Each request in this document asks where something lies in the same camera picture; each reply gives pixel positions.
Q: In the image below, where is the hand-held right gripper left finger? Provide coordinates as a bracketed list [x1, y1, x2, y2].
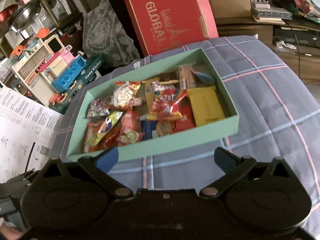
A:
[40, 146, 134, 198]

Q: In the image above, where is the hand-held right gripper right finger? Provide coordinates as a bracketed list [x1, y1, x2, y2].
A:
[199, 147, 298, 198]

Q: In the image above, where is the orange white-band snack packet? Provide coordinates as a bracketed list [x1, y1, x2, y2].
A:
[83, 122, 105, 153]

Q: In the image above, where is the purple snack packet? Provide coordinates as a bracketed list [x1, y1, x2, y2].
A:
[86, 97, 113, 118]

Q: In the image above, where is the green cardboard box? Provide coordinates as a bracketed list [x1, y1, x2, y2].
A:
[66, 47, 240, 162]

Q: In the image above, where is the orange patterned snack packet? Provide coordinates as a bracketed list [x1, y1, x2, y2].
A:
[110, 81, 147, 110]

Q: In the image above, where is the pile of assorted snacks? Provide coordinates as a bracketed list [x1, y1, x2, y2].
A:
[84, 64, 226, 153]

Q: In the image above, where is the yellow long snack packet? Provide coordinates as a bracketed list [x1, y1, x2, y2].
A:
[142, 78, 160, 110]

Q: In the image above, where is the clear egg roll packet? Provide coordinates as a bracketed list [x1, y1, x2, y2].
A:
[178, 64, 198, 90]

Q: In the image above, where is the white printed paper sheet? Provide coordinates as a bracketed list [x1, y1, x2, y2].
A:
[0, 81, 64, 184]

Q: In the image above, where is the teal toy box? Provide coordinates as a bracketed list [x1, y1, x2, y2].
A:
[50, 54, 105, 113]

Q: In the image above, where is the blue pink toy sink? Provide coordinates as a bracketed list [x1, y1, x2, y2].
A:
[40, 45, 87, 93]

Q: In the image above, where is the beige toy kitchen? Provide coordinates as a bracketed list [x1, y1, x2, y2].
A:
[11, 34, 60, 105]

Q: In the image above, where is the grey lace cushion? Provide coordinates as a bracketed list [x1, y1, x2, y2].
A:
[82, 0, 140, 68]

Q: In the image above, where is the brown low cabinet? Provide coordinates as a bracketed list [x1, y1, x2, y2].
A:
[216, 17, 320, 80]

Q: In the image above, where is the black electronic device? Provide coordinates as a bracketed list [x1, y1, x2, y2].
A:
[272, 26, 320, 48]

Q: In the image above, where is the red cardboard box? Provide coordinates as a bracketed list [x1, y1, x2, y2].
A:
[124, 0, 218, 57]

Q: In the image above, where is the stack of books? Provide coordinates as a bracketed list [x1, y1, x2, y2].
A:
[250, 0, 293, 25]

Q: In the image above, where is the dark storage shelf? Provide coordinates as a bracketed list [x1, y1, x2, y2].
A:
[0, 0, 84, 55]

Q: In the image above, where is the metal bowl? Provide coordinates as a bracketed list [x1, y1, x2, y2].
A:
[7, 4, 42, 32]

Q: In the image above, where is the black cable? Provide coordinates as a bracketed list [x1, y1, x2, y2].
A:
[285, 20, 300, 75]

